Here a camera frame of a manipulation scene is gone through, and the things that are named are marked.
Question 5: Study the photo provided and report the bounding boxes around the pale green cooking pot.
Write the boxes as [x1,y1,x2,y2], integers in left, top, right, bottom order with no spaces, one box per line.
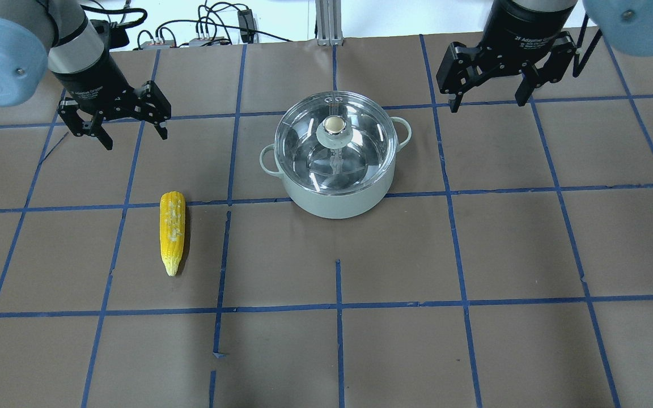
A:
[259,91,413,219]

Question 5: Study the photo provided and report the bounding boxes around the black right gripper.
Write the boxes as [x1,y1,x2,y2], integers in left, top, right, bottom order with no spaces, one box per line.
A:
[436,1,578,113]

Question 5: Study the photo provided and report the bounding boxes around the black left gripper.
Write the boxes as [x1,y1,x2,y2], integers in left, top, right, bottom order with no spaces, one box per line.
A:
[52,53,172,151]

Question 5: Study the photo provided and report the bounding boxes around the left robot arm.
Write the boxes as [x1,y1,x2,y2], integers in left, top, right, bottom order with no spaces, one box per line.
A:
[0,1,172,150]

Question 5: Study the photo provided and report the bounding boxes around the aluminium frame post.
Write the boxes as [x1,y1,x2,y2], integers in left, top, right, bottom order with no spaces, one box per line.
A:
[315,0,344,46]

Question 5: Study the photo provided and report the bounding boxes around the yellow corn cob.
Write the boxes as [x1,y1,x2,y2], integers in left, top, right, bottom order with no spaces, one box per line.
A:
[159,191,186,277]

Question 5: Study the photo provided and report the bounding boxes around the glass pot lid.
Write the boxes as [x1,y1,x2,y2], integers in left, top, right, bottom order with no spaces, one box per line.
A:
[274,91,412,196]

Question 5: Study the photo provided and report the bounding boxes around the black cables on table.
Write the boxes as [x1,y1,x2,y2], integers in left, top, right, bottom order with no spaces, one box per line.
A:
[80,0,293,52]

